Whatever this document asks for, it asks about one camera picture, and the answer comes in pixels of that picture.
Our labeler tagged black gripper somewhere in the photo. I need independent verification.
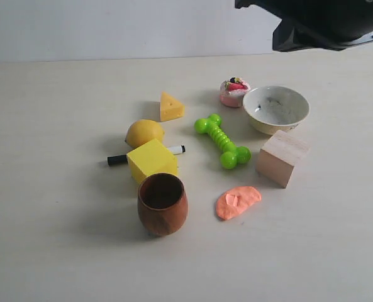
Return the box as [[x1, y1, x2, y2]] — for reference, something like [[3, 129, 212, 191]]
[[235, 0, 373, 52]]

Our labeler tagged orange slice-shaped putty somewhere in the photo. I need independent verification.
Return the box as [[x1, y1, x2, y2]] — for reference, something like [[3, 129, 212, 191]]
[[215, 186, 262, 220]]

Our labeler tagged white ceramic bowl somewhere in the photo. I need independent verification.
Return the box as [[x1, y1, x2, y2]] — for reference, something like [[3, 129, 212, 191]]
[[242, 86, 310, 135]]

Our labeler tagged pink toy cake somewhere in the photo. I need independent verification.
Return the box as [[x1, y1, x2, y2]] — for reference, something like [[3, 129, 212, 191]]
[[220, 77, 251, 108]]

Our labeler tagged light wooden block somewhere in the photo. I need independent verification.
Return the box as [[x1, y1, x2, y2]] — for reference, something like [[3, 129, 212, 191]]
[[255, 130, 310, 188]]

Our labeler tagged green bone dog toy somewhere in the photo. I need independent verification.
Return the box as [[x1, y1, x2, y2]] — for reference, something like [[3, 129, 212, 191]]
[[194, 114, 251, 169]]

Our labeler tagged yellow cheese wedge toy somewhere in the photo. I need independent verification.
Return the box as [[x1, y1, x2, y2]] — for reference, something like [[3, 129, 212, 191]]
[[160, 91, 185, 121]]

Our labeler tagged yellow lemon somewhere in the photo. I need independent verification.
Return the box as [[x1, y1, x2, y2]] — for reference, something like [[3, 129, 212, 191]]
[[125, 120, 165, 148]]

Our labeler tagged yellow foam cube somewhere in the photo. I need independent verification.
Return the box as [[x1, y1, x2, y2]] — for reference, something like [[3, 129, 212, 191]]
[[126, 138, 178, 184]]

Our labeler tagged brown wooden cup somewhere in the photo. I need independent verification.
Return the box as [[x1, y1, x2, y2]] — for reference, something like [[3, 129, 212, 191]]
[[137, 172, 188, 237]]

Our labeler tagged black and white marker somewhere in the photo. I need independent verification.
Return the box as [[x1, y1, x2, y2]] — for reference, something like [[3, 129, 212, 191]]
[[107, 145, 186, 167]]

